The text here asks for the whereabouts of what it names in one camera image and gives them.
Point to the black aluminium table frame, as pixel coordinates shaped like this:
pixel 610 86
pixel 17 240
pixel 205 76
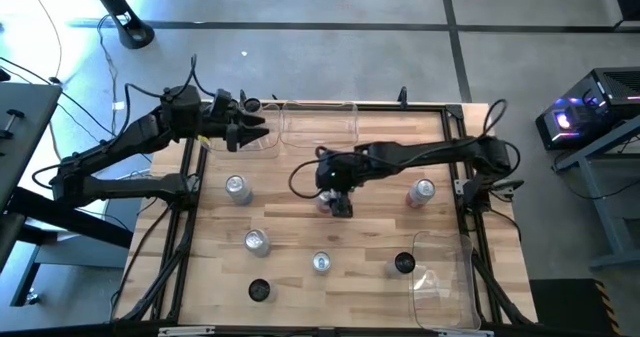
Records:
pixel 425 107

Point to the dark grey side desk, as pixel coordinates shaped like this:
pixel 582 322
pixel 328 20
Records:
pixel 25 127

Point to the black floor stand base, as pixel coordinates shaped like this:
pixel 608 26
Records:
pixel 127 27

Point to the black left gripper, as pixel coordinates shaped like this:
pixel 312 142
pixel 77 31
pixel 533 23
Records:
pixel 215 124

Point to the silver metal bracket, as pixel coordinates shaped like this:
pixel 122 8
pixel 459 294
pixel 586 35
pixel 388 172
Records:
pixel 185 331
pixel 465 333

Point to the white and blue soda can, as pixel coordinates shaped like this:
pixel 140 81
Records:
pixel 237 188
pixel 257 242

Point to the black desk leg frame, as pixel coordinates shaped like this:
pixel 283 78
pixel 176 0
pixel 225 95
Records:
pixel 75 220

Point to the black hazard-striped mat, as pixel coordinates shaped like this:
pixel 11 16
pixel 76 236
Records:
pixel 565 307

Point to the black clamp knob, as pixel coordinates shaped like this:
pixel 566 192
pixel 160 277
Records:
pixel 12 114

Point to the black desktop computer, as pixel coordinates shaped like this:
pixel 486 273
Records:
pixel 600 97

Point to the desk caster wheel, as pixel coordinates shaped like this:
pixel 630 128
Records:
pixel 31 297

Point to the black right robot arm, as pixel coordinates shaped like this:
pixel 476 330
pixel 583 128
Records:
pixel 425 152

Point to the grey metal rack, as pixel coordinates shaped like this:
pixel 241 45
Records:
pixel 597 202

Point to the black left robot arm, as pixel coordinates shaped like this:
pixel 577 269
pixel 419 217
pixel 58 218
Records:
pixel 125 132

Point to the slim silver blue can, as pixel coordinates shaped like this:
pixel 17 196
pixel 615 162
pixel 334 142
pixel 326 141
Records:
pixel 321 262

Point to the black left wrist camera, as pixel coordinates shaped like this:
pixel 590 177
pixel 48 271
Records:
pixel 221 102

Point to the white and red soda can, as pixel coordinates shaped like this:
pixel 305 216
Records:
pixel 324 204
pixel 421 192

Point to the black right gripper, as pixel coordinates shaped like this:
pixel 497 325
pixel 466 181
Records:
pixel 342 169

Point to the black table edge clip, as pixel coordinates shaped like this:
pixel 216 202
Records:
pixel 401 94

